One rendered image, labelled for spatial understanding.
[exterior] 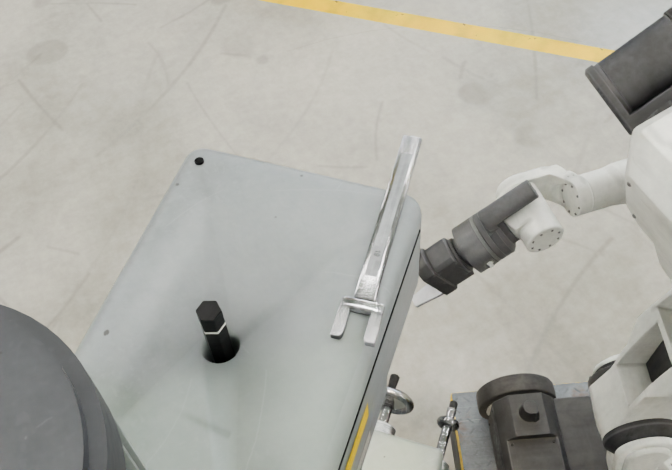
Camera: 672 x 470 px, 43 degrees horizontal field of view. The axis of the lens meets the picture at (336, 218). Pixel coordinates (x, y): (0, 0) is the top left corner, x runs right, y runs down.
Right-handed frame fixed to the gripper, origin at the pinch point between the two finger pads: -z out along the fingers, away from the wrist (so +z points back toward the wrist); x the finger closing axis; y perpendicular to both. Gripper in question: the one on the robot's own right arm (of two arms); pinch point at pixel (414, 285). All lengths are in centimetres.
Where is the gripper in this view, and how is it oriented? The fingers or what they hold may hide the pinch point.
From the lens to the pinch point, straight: 147.0
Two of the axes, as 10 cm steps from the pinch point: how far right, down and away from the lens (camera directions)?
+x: -5.3, -3.3, -7.8
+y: 3.4, 7.6, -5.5
